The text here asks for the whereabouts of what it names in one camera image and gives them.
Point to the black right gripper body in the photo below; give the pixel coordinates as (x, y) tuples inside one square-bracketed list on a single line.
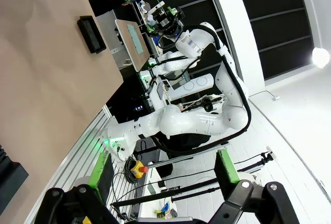
[(166, 26)]

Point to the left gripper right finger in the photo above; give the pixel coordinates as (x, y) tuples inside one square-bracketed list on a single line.
[(227, 167)]

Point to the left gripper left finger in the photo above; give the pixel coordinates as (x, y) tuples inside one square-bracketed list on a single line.
[(98, 177)]

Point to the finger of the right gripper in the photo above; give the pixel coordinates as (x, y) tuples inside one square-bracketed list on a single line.
[(174, 12), (152, 30)]

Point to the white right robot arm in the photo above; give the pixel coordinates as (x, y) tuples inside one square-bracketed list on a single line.
[(181, 123)]

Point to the black slotted PCB rack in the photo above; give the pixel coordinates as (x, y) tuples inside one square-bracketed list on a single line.
[(10, 175)]

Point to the pale green mat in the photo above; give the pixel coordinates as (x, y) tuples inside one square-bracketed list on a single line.
[(135, 39)]

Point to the brown top side table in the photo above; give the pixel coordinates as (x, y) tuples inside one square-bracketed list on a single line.
[(134, 58)]

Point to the yellow emergency stop button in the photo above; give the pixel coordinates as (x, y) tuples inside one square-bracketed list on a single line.
[(137, 171)]

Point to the black plastic tray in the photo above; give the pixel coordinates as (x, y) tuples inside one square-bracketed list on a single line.
[(90, 35)]

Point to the white appliance with round vents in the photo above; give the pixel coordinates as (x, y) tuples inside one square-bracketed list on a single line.
[(196, 83)]

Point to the colourful snack bag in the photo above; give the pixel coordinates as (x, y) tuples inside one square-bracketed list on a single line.
[(165, 211)]

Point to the round ceiling lamp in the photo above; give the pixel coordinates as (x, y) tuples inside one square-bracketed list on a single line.
[(322, 58)]

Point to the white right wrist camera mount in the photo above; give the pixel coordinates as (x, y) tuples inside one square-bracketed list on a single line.
[(157, 6)]

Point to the aluminium table frame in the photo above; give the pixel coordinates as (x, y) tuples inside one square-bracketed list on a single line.
[(77, 151)]

